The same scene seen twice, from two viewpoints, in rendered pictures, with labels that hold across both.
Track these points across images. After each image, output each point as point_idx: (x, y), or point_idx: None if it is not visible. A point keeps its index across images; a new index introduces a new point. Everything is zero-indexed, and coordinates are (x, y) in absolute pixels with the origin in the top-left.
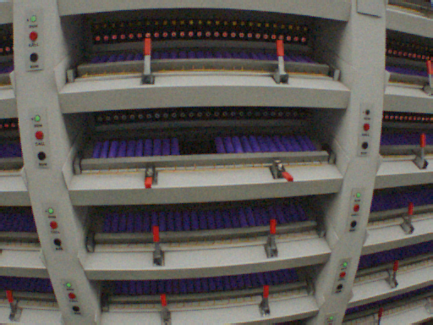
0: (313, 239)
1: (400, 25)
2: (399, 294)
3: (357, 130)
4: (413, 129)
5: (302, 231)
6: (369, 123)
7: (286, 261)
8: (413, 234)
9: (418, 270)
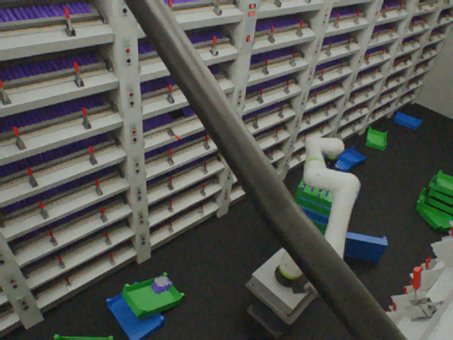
0: None
1: (257, 51)
2: None
3: (236, 98)
4: None
5: None
6: (241, 95)
7: (212, 150)
8: (258, 128)
9: (262, 142)
